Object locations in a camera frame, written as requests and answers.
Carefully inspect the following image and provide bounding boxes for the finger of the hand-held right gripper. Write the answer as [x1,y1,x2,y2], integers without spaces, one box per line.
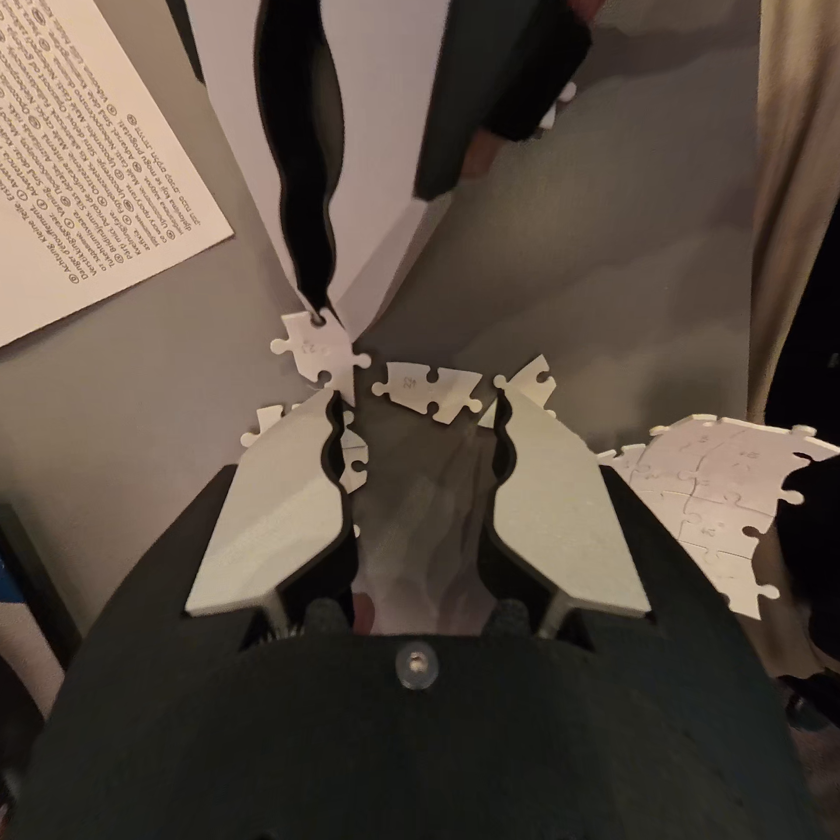
[295,0,455,343]
[197,0,329,324]

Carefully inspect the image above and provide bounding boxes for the person's dark clothing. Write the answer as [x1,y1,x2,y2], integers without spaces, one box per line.
[764,351,840,732]

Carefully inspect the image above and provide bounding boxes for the blue and white puzzle box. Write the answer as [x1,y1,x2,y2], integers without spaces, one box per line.
[0,502,85,723]

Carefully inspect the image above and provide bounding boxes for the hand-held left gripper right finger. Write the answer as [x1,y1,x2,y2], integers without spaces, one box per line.
[481,389,652,639]

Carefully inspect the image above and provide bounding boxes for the partly built white puzzle ball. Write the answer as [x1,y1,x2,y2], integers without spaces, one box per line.
[594,412,840,621]

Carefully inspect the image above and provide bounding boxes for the white printed instruction sheet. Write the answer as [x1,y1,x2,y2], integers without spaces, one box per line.
[0,0,236,349]

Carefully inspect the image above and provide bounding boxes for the person's right hand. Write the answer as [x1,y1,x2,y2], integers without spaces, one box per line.
[461,123,501,179]

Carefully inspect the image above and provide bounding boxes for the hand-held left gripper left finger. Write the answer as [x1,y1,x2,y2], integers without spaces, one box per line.
[185,389,362,634]

